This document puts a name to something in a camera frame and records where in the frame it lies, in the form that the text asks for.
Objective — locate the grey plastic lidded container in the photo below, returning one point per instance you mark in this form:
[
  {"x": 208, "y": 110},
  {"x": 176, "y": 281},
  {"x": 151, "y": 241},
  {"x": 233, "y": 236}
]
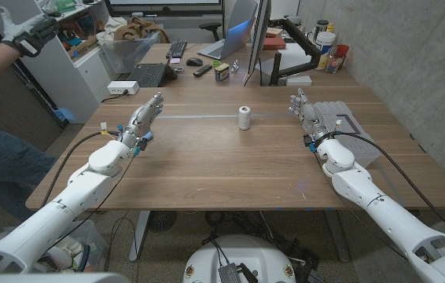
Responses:
[{"x": 360, "y": 147}]

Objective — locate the red cup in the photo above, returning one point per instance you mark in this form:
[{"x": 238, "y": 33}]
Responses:
[{"x": 342, "y": 50}]

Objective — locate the grey finned electronics box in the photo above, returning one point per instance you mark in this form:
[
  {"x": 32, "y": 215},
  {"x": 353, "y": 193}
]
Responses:
[{"x": 229, "y": 274}]

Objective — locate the brown wooden cabinet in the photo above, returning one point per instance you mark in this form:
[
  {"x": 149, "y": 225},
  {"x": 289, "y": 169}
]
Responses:
[{"x": 14, "y": 110}]

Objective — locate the black computer mouse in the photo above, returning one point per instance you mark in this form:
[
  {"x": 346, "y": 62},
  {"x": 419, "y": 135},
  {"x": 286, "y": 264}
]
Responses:
[{"x": 194, "y": 61}]

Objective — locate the person's right gloved hand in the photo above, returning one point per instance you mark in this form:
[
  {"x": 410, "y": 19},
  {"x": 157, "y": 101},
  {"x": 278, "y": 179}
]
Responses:
[{"x": 24, "y": 35}]

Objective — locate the white thread spool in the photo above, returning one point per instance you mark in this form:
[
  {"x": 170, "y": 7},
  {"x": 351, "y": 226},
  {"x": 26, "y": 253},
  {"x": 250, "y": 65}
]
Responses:
[{"x": 244, "y": 118}]

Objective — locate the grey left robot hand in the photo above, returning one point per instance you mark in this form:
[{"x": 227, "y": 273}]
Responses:
[{"x": 140, "y": 120}]

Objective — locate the pink sticky note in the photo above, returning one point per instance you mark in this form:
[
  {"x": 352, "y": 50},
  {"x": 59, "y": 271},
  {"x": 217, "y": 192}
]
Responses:
[{"x": 175, "y": 60}]

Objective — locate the white cabinet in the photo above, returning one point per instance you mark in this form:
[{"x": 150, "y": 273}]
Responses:
[{"x": 69, "y": 78}]

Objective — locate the yellow bottle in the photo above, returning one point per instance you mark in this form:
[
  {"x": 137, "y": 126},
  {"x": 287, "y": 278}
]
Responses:
[{"x": 329, "y": 27}]

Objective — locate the black floor fan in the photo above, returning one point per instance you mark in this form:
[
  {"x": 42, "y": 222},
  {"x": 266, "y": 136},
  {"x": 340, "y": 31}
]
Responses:
[{"x": 161, "y": 221}]

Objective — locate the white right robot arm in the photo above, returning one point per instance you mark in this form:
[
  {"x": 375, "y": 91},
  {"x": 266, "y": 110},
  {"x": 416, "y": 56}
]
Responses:
[{"x": 379, "y": 212}]

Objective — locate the red book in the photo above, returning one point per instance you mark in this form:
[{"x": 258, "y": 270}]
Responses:
[{"x": 273, "y": 43}]

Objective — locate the white cloth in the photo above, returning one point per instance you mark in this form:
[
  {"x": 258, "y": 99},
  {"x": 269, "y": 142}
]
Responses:
[{"x": 108, "y": 31}]

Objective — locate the small white box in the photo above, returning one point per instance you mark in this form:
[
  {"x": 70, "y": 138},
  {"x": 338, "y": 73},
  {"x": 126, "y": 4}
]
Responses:
[{"x": 298, "y": 80}]

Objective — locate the clear bin with clothes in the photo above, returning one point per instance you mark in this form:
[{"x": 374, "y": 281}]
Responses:
[{"x": 128, "y": 55}]

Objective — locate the white paper sheet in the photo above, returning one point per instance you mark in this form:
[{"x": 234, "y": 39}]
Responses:
[{"x": 293, "y": 57}]

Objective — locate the black framed wall screen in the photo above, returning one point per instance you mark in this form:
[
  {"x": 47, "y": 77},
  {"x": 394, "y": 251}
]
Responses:
[{"x": 167, "y": 3}]

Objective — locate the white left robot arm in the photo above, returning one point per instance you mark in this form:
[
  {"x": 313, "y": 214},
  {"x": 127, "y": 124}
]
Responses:
[{"x": 69, "y": 196}]

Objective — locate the person in dark clothes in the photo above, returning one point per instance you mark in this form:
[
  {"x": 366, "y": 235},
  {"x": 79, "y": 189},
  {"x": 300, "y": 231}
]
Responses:
[{"x": 6, "y": 169}]

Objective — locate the small silver clip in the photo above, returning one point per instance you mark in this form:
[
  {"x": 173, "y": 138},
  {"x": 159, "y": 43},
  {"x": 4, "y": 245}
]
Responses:
[{"x": 234, "y": 66}]

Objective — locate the white plastic jar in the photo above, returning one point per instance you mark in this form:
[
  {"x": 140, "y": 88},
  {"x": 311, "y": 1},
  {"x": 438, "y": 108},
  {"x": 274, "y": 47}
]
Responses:
[{"x": 325, "y": 42}]

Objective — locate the flat computer monitor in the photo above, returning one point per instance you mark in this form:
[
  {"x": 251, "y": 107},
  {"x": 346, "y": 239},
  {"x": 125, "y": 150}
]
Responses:
[{"x": 260, "y": 35}]

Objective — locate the brown cloth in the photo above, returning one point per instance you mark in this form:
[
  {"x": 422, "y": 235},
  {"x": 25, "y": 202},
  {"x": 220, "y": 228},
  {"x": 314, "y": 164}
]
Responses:
[{"x": 140, "y": 29}]

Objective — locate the narrow dark keyboard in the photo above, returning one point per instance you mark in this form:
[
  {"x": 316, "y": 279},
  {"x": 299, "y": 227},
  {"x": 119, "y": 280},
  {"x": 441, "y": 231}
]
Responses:
[{"x": 176, "y": 49}]

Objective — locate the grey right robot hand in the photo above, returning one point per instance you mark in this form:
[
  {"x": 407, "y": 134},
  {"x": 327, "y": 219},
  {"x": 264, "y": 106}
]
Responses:
[{"x": 309, "y": 116}]

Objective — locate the wide black keyboard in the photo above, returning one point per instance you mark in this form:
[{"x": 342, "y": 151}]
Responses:
[{"x": 148, "y": 74}]

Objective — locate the small green object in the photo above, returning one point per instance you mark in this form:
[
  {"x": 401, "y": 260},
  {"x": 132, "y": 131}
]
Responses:
[{"x": 216, "y": 63}]

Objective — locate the white power strip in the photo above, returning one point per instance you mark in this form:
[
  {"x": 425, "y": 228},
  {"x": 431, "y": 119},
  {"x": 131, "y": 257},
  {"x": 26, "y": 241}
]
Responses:
[{"x": 123, "y": 87}]

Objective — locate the small cardboard box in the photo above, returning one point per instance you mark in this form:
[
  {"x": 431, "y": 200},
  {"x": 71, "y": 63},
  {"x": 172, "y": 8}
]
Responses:
[{"x": 274, "y": 31}]

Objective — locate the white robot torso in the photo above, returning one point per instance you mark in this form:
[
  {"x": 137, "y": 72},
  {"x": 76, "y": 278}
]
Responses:
[{"x": 242, "y": 251}]

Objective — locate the black remote control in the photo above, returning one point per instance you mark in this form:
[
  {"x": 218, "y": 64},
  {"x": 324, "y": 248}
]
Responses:
[{"x": 202, "y": 70}]

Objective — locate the small printed tin box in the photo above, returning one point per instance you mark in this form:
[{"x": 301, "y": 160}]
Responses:
[{"x": 221, "y": 73}]

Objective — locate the black office chair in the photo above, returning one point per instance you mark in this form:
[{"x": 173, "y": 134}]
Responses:
[{"x": 210, "y": 26}]

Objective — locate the dark lidded jar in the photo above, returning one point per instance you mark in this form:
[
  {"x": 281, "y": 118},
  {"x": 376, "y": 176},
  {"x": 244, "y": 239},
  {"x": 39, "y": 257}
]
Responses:
[{"x": 321, "y": 26}]

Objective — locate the grey table leg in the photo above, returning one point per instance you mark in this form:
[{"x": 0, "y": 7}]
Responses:
[
  {"x": 139, "y": 236},
  {"x": 337, "y": 236}
]

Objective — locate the grey open laptop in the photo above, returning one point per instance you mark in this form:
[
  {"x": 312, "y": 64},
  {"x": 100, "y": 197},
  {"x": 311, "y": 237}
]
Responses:
[{"x": 232, "y": 41}]

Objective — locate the clear plastic cup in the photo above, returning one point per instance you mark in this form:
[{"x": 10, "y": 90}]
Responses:
[{"x": 334, "y": 63}]

